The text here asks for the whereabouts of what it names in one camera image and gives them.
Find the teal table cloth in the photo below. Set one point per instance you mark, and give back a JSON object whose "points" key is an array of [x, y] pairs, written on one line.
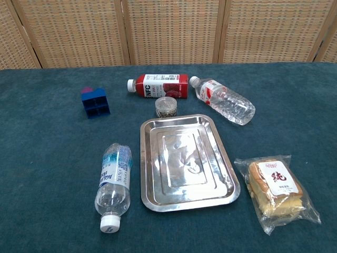
{"points": [[52, 158]]}

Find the red NFC juice bottle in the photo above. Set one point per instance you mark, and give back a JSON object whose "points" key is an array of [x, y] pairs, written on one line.
{"points": [[160, 85]]}

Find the blue plastic grid block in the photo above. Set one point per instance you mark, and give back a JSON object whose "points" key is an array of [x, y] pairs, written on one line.
{"points": [[95, 103]]}

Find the blue label water bottle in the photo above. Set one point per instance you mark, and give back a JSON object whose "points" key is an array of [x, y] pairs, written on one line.
{"points": [[114, 182]]}

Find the red label water bottle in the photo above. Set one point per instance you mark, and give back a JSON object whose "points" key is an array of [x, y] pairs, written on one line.
{"points": [[226, 98]]}

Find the stainless steel rectangular tray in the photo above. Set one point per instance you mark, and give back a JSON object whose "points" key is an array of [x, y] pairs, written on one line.
{"points": [[189, 163]]}

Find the clear toothpick jar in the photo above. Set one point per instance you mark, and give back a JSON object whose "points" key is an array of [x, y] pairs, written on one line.
{"points": [[166, 107]]}

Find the packaged sliced bread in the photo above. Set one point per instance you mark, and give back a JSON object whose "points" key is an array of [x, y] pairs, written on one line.
{"points": [[276, 187]]}

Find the woven rattan folding screen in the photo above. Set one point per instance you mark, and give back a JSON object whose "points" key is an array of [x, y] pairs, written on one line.
{"points": [[168, 31]]}

